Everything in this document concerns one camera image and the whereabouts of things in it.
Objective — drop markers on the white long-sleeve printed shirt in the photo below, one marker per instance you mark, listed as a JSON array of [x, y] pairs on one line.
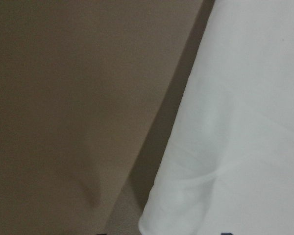
[[228, 167]]

